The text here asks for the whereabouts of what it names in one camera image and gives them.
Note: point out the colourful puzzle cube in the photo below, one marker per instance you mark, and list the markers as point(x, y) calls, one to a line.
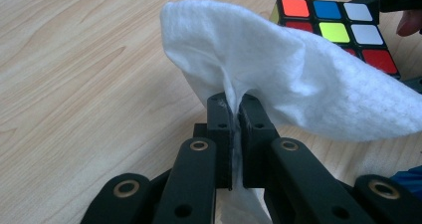
point(333, 32)

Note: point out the white wet wipe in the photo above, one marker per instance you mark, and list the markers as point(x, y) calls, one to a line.
point(265, 68)

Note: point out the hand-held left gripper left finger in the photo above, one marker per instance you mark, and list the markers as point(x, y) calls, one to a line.
point(221, 134)

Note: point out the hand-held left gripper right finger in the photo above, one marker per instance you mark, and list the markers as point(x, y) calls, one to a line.
point(253, 134)

